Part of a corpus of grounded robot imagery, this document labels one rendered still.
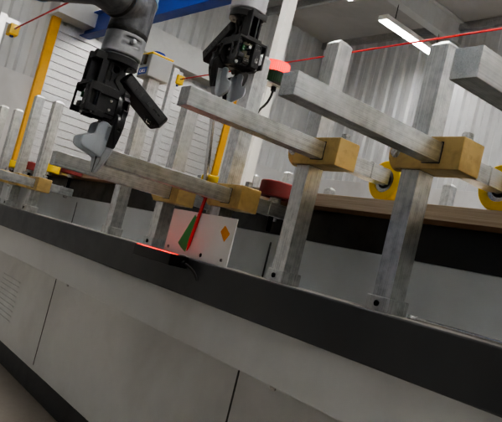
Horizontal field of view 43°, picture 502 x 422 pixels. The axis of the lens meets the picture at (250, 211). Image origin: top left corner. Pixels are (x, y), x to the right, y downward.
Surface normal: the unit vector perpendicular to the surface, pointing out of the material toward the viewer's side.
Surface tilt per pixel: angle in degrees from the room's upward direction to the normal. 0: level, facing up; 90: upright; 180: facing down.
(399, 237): 90
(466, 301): 90
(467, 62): 90
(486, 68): 90
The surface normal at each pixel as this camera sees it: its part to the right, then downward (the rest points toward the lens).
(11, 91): 0.63, 0.10
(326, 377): -0.77, -0.24
